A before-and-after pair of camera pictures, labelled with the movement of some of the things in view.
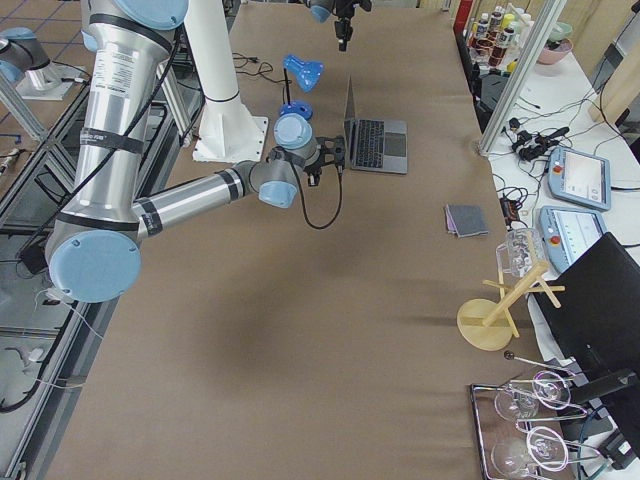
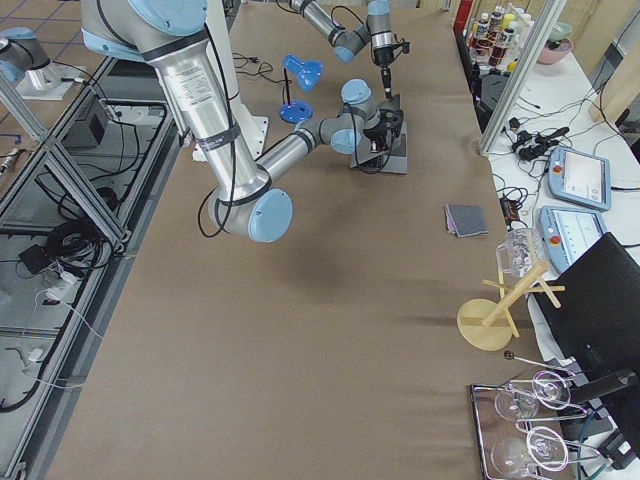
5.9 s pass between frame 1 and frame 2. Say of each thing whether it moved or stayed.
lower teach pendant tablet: stayed
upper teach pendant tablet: stayed
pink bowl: stayed
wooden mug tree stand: stayed
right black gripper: moved
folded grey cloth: stayed
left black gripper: moved
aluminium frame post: stayed
